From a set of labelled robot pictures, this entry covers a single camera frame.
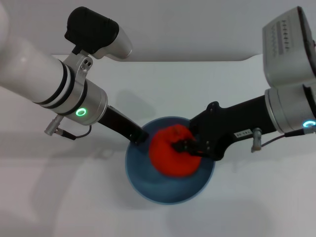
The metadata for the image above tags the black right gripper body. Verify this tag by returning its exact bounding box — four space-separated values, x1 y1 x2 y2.
189 95 279 161

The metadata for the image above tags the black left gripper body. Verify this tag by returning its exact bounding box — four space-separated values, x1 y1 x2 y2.
97 105 144 143

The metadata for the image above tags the orange fruit with stem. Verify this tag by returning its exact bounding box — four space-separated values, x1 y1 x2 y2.
149 124 201 178

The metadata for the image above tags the blue ceramic bowl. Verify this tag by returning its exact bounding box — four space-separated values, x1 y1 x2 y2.
124 116 215 205

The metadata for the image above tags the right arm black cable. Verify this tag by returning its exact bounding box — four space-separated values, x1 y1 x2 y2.
251 127 316 153

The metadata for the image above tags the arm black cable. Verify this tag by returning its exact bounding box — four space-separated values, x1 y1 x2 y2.
251 127 316 153
44 115 93 141

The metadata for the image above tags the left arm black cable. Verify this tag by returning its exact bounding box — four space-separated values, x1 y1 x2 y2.
44 115 93 141

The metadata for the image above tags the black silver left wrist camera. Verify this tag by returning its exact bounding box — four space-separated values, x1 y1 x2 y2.
64 6 133 61

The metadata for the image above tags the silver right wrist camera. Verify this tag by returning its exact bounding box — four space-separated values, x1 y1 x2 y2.
262 6 316 88

